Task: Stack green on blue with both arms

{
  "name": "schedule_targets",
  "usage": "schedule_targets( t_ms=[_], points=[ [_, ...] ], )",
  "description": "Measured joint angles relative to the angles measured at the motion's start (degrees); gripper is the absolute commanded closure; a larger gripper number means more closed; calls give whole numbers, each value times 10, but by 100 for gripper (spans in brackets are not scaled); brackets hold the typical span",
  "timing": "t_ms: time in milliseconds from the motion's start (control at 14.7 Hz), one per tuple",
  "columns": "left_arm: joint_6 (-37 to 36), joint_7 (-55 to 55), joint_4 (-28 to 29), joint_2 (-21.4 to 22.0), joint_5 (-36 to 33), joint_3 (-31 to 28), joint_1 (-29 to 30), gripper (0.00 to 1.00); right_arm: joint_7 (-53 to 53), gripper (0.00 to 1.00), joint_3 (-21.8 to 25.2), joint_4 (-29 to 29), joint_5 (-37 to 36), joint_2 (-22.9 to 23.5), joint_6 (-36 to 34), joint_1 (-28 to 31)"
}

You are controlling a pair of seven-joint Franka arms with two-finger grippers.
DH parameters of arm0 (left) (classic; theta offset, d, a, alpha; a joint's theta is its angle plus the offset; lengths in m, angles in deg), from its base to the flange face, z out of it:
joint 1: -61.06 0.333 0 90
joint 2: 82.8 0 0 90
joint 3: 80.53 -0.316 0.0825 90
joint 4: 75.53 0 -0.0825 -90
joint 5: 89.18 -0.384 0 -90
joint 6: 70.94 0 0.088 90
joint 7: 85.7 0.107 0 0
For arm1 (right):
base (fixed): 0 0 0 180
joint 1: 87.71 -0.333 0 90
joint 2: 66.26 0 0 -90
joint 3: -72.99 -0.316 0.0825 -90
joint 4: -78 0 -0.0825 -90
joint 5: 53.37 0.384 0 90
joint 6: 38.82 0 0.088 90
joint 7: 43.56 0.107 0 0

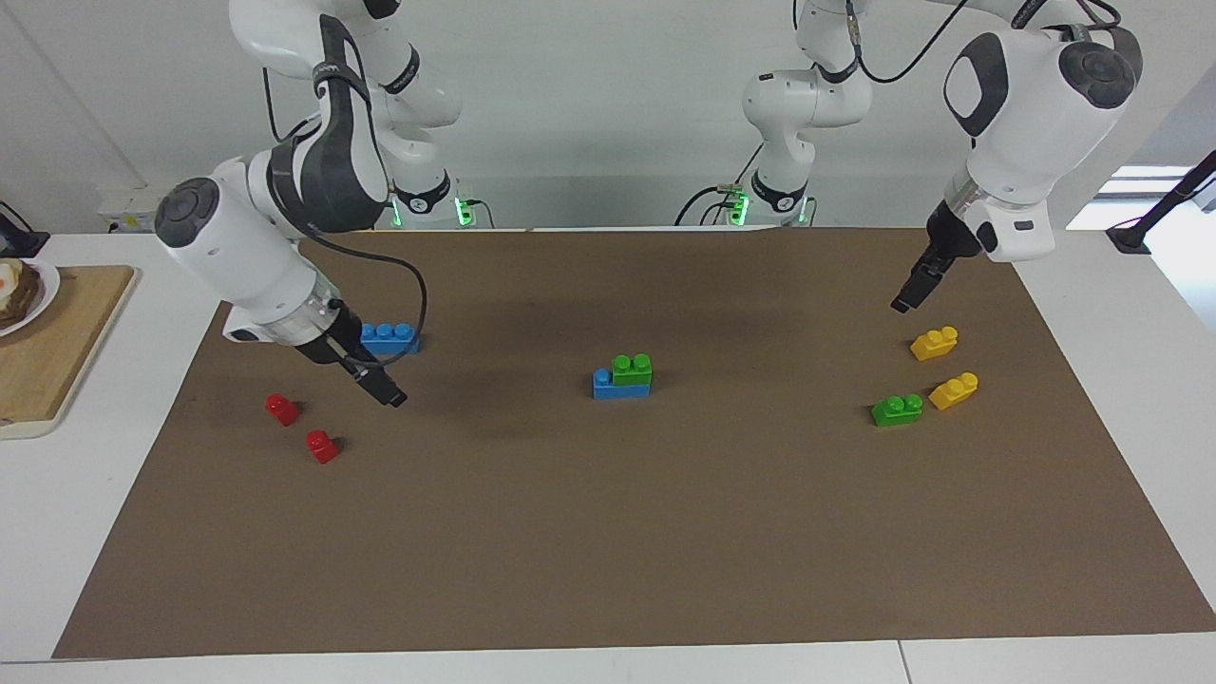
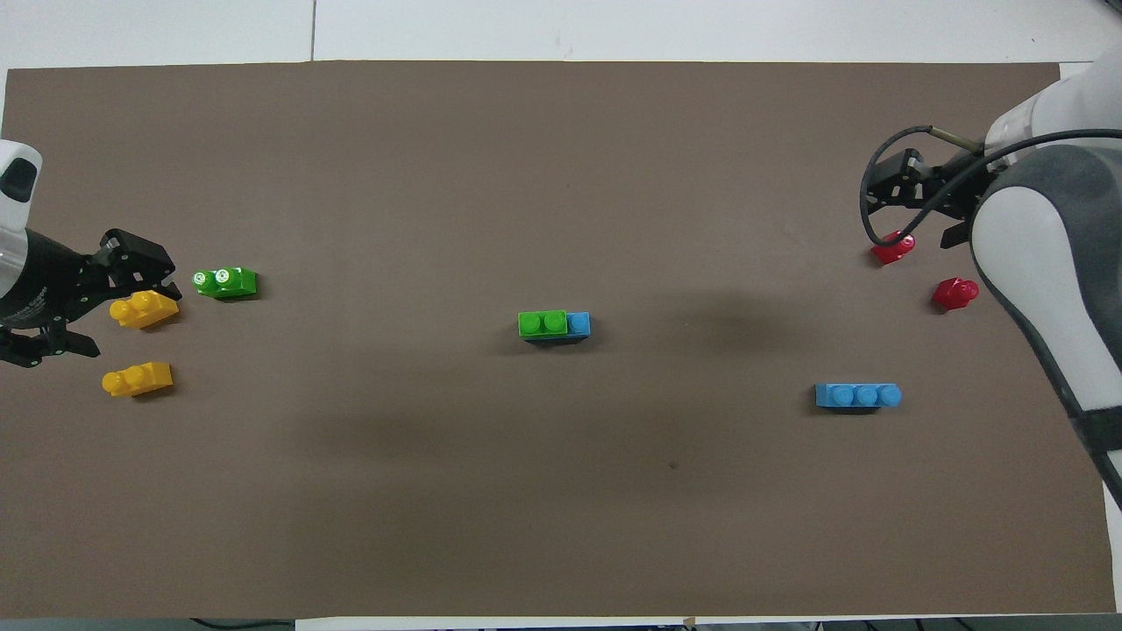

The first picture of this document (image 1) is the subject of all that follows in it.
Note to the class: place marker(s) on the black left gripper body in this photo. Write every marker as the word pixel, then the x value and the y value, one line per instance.
pixel 953 237

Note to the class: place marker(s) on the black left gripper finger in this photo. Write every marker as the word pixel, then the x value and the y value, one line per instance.
pixel 933 280
pixel 910 290

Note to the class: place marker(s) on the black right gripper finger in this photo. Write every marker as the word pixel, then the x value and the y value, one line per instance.
pixel 378 391
pixel 388 382

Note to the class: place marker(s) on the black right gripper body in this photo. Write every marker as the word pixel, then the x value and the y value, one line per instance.
pixel 337 347

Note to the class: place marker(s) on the blue three-stud brick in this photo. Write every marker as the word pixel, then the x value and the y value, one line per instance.
pixel 391 339
pixel 608 388

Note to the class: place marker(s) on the plain green brick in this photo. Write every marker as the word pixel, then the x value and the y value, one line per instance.
pixel 634 370

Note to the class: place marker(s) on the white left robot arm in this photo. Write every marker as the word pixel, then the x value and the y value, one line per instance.
pixel 1016 123

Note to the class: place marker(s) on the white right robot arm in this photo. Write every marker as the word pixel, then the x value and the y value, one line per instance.
pixel 237 256

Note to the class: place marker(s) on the yellow toy brick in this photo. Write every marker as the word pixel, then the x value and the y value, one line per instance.
pixel 953 391
pixel 935 344

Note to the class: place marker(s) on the red single-stud brick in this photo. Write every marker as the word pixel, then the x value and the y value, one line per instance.
pixel 323 447
pixel 282 409

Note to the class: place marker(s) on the green brick with stickers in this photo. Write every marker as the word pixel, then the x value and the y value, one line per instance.
pixel 898 410

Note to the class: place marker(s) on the brown table mat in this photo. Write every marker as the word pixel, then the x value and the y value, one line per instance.
pixel 608 532

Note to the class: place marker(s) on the wooden cutting board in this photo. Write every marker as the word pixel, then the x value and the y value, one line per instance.
pixel 66 351

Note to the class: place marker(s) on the white plate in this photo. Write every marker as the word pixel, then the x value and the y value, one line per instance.
pixel 47 285

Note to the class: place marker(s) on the toast with egg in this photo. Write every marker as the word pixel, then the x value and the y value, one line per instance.
pixel 19 294

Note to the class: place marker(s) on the black device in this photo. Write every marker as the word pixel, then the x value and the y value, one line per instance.
pixel 19 242

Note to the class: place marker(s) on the white wall socket box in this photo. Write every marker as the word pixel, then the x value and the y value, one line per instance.
pixel 128 211

